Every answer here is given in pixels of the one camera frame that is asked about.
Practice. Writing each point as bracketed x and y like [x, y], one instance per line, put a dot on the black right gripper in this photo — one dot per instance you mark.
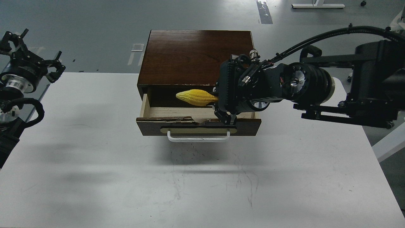
[244, 86]

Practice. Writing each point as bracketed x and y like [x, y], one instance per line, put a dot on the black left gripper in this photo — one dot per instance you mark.
[23, 74]

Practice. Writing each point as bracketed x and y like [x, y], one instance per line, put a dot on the yellow corn cob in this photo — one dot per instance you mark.
[197, 97]

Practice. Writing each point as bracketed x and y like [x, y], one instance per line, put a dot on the wooden drawer with white handle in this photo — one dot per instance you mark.
[192, 122]

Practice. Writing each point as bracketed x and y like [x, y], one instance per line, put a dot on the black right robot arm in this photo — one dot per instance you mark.
[364, 88]

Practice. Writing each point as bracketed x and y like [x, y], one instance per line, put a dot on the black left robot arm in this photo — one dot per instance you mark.
[12, 125]

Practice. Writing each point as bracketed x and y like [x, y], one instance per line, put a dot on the dark wooden cabinet box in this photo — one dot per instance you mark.
[178, 60]

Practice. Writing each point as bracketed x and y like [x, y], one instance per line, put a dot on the grey floor tape strip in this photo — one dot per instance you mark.
[264, 12]

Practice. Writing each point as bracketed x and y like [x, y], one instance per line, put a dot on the white desk leg base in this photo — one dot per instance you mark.
[318, 4]

